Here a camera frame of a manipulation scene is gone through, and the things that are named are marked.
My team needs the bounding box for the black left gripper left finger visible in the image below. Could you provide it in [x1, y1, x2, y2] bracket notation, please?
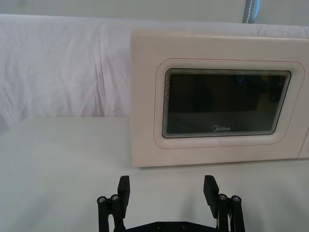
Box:
[97, 175, 131, 232]

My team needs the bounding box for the white table cloth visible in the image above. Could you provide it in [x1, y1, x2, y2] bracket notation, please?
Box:
[0, 116, 309, 232]

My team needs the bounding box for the cream microwave oven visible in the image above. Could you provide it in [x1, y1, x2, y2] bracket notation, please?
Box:
[128, 28, 309, 169]

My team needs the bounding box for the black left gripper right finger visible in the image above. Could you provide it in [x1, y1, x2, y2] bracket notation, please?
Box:
[204, 175, 246, 232]

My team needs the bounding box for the grey striped post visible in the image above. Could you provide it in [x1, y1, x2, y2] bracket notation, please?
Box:
[242, 0, 261, 25]

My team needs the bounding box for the white curtain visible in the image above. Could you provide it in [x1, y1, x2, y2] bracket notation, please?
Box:
[0, 0, 309, 132]

